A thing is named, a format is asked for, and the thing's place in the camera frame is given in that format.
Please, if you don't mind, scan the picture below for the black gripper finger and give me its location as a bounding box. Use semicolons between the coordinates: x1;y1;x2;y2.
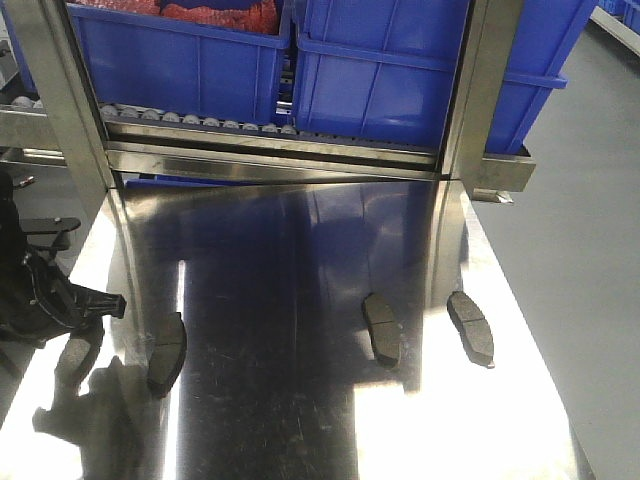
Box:
85;292;126;318

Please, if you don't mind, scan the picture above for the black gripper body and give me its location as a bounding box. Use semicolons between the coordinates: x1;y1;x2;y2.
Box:
1;249;95;348

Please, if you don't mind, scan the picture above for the brake pad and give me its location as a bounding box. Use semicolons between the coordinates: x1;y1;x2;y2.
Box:
147;312;187;399
446;291;495;369
362;293;401;369
54;337;102;390

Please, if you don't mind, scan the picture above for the left blue plastic bin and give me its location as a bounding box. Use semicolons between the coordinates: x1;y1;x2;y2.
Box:
67;1;291;124

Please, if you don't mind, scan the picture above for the blue plastic bin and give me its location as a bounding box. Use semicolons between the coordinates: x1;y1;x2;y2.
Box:
292;1;596;154
67;1;291;124

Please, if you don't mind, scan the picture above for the red mesh bag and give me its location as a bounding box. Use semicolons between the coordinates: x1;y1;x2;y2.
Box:
75;1;279;35

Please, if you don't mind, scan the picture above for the right blue plastic bin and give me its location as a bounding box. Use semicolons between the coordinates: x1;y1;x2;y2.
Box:
292;1;596;154

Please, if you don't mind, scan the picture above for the stainless steel rack frame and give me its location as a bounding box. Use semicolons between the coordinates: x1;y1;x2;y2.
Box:
1;1;534;217

